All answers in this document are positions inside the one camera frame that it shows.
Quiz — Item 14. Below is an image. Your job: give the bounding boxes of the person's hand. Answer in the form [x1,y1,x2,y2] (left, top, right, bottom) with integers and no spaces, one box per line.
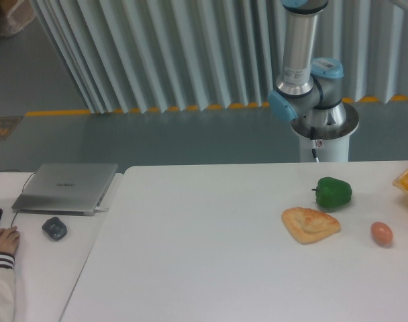
[0,226,20,256]

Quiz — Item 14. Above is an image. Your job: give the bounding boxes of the white sleeved forearm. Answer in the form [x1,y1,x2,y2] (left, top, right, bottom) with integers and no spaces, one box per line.
[0,252,15,321]

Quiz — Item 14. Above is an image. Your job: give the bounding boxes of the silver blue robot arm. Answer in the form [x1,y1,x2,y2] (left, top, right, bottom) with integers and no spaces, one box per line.
[268,1,408,140]

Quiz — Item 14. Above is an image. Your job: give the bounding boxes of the dark grey computer mouse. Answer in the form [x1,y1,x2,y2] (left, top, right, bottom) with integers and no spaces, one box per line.
[42,217,68,242]

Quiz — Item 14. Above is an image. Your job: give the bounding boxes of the silver laptop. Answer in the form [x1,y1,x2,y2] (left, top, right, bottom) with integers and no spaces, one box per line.
[12,163,117,216]

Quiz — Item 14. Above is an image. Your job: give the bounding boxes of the corrugated grey partition screen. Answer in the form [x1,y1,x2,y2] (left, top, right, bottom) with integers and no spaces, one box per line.
[32,1,408,113]

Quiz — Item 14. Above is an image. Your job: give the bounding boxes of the flat golden bread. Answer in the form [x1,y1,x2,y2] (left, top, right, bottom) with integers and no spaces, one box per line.
[281,207,341,244]

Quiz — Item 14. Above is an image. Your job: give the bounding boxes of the green bell pepper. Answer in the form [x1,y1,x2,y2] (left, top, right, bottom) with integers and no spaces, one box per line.
[313,177,352,209]

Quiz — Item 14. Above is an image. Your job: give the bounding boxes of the brown egg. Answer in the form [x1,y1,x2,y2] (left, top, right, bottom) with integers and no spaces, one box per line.
[370,221,393,246]

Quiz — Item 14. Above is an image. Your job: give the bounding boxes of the black mouse cable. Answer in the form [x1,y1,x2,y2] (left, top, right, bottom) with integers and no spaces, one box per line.
[0,169,36,229]

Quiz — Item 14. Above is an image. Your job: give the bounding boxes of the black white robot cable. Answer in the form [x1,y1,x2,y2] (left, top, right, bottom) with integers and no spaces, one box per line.
[309,126,321,164]

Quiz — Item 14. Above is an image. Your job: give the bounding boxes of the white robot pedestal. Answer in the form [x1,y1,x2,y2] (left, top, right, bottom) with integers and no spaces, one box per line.
[295,132,351,162]

